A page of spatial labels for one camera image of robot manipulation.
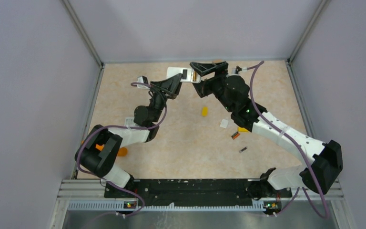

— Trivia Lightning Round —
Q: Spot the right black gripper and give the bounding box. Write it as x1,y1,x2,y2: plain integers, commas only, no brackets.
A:
190,62,234,113

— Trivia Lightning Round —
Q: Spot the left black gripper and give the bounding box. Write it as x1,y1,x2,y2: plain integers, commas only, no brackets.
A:
148,73,184,123

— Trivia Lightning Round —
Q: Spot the white remote control back up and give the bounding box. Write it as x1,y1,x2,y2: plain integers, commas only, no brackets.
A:
166,67,201,83

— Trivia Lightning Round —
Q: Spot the white battery cover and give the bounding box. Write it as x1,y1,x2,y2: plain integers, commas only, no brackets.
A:
220,119,229,129

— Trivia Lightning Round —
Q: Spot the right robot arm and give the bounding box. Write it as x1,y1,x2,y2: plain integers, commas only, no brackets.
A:
190,62,344,197

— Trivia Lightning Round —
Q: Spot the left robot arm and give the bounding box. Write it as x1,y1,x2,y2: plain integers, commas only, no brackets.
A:
75,73,183,197

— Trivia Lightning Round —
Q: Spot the white remote with buttons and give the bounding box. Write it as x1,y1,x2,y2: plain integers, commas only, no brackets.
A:
124,117,135,126

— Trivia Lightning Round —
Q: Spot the yellow block centre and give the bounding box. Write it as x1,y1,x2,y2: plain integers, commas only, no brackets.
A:
201,106,208,117

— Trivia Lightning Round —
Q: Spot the yellow block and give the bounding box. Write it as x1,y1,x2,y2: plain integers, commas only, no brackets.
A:
201,106,208,117
237,127,249,132

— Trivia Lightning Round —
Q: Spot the yellow block right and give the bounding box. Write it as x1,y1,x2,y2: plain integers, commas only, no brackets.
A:
237,127,249,132

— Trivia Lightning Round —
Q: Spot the green orange battery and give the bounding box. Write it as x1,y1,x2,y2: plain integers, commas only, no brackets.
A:
231,132,240,140

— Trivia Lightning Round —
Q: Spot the orange cone toy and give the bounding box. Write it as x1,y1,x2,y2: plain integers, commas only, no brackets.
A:
95,144,128,157

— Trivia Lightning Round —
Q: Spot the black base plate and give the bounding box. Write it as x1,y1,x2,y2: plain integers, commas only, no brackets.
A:
104,178,292,207

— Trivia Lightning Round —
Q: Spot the left aluminium frame post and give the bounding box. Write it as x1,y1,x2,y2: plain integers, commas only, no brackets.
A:
60,0,104,68

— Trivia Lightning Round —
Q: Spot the aluminium frame post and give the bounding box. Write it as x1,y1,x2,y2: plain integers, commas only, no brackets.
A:
287,0,331,65
60,0,104,68

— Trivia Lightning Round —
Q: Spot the white cable duct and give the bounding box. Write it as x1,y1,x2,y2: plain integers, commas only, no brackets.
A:
68,200,273,212

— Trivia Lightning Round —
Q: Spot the right aluminium frame post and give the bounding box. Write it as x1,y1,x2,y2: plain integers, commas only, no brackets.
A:
287,0,331,65

